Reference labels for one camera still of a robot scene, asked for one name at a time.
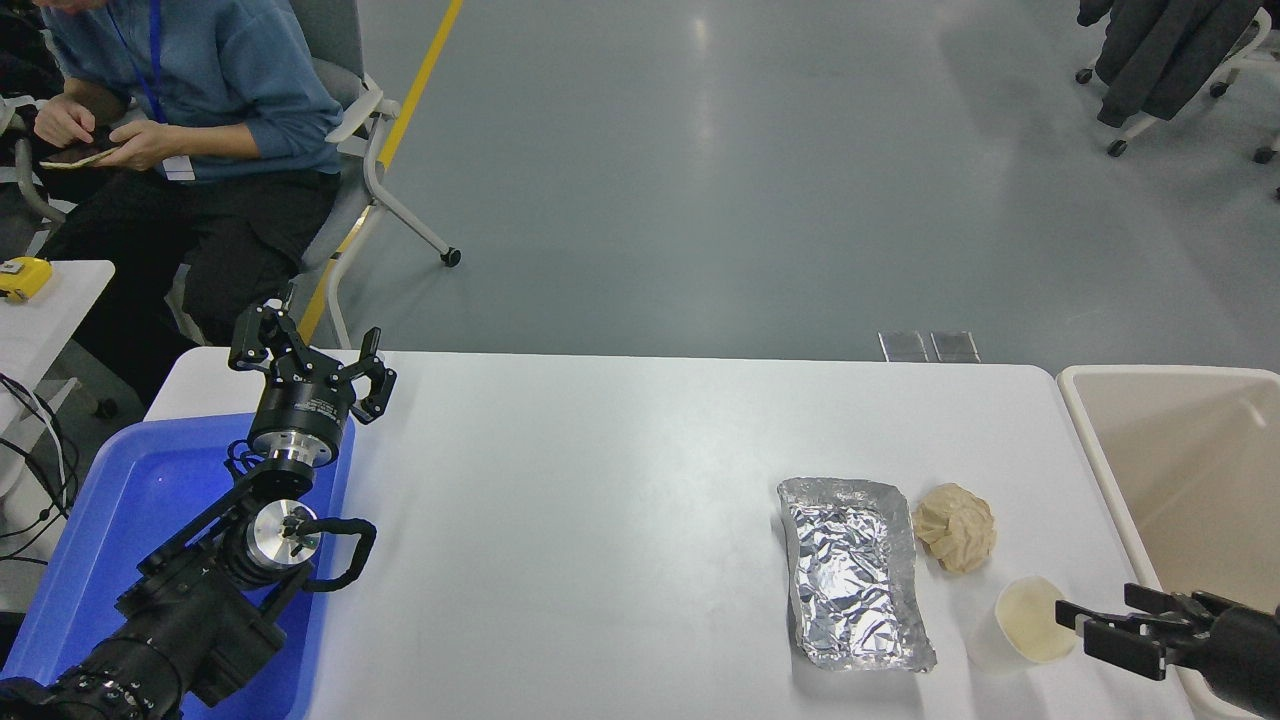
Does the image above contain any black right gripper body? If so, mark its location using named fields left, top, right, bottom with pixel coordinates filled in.
left=1190, top=603, right=1280, bottom=716

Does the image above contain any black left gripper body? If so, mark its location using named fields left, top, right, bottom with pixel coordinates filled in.
left=248, top=352, right=358, bottom=451

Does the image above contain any white paper cup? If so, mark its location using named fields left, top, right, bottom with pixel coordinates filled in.
left=968, top=575, right=1080, bottom=673

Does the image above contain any smartphone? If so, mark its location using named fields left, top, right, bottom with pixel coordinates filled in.
left=38, top=140, right=126, bottom=171

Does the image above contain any large pale dustbin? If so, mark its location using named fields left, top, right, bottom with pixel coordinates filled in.
left=1057, top=365, right=1280, bottom=720

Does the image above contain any person's left hand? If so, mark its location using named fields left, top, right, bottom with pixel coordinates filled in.
left=108, top=120, right=191, bottom=173

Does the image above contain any person's right hand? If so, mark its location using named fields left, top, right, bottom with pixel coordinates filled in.
left=33, top=95, right=101, bottom=149

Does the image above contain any blue plastic tray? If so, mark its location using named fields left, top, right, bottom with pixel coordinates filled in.
left=0, top=412, right=358, bottom=720

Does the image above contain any white side table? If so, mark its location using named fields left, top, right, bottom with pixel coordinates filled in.
left=0, top=258, right=117, bottom=431

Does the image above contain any crumpled tan paper ball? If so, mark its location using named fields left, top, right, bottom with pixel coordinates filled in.
left=912, top=484, right=998, bottom=576

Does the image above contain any yellow tape measure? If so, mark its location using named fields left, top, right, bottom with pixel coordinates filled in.
left=0, top=255, right=54, bottom=301

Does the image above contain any seated person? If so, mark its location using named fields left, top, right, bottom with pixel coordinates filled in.
left=30, top=0, right=346, bottom=401

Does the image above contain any grey chair armrest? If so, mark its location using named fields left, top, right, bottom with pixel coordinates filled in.
left=0, top=100, right=69, bottom=226

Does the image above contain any crumpled foil tray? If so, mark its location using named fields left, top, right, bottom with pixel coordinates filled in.
left=777, top=477, right=938, bottom=673

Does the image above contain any grey office chair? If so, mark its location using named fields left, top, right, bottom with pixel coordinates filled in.
left=165, top=0, right=463, bottom=351

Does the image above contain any white rolling chair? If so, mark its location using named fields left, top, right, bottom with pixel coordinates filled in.
left=1075, top=5, right=1280, bottom=164

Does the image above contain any dark coat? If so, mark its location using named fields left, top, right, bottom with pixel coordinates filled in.
left=1078, top=0, right=1266, bottom=127

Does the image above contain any black cable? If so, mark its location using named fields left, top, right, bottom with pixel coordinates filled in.
left=0, top=372, right=81, bottom=566

